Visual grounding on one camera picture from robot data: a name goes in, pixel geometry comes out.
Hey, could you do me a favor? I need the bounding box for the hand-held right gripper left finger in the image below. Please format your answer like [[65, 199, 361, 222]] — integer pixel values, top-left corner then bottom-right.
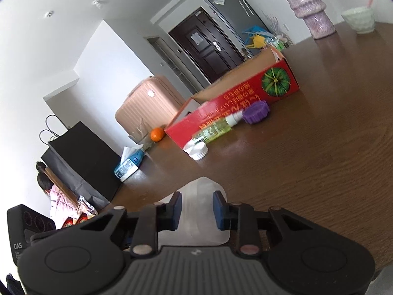
[[79, 191, 182, 257]]

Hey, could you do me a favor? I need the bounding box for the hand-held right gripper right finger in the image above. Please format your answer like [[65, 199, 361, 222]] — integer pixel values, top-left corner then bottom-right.
[[212, 190, 308, 256]]

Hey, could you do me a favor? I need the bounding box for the white round lid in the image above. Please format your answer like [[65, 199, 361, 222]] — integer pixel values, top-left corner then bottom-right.
[[183, 139, 210, 161]]

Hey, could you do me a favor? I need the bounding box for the green spray bottle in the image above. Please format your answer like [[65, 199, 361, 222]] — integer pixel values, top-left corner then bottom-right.
[[192, 111, 244, 144]]

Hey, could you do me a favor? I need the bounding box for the purple round lid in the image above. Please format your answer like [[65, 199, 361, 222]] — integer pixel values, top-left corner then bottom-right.
[[243, 101, 271, 125]]

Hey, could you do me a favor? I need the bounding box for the red cardboard box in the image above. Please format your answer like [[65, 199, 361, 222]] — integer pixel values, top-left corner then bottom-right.
[[164, 46, 299, 157]]

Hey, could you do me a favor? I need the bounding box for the pink jacket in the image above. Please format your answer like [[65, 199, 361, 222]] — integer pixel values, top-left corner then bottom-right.
[[49, 184, 79, 230]]

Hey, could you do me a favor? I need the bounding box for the dark cloth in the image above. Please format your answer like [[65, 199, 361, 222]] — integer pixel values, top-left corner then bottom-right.
[[36, 161, 53, 196]]

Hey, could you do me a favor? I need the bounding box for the brown paper bag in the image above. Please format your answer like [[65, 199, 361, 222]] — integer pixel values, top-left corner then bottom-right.
[[43, 166, 81, 204]]

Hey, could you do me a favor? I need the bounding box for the blue tissue box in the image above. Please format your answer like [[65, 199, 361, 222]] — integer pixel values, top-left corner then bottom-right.
[[114, 146, 146, 183]]

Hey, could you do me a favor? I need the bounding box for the silver snack packet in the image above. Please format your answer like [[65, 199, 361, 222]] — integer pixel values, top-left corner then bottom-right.
[[75, 195, 99, 216]]

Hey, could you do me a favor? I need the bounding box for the clear glass cup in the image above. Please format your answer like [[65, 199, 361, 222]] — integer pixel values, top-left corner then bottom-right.
[[128, 119, 154, 151]]

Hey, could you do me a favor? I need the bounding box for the black paper bag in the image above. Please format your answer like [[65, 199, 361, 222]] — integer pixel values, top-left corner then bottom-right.
[[39, 114, 122, 211]]

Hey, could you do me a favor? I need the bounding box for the pink suitcase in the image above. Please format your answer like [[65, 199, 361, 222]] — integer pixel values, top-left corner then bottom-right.
[[115, 75, 193, 136]]

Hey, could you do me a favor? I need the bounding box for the interior doorway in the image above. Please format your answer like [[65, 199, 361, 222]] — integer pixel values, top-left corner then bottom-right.
[[145, 36, 201, 96]]

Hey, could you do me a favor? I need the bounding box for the blue yellow hangers pile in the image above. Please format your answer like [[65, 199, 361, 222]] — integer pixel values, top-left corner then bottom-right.
[[241, 27, 274, 58]]

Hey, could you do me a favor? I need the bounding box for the dark brown entrance door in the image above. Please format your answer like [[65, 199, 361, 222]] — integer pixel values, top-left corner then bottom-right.
[[168, 6, 245, 84]]

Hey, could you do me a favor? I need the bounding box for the white plastic rack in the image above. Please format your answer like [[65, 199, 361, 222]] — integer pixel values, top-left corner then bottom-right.
[[261, 12, 291, 51]]

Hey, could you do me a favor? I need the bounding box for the grey refrigerator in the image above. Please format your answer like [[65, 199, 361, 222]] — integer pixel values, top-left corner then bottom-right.
[[203, 0, 271, 58]]

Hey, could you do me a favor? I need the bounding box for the purple textured vase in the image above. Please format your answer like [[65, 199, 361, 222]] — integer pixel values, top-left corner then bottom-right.
[[278, 0, 336, 40]]

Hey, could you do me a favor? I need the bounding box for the pale green bowl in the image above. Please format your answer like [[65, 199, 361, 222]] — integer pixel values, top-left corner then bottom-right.
[[341, 6, 376, 35]]

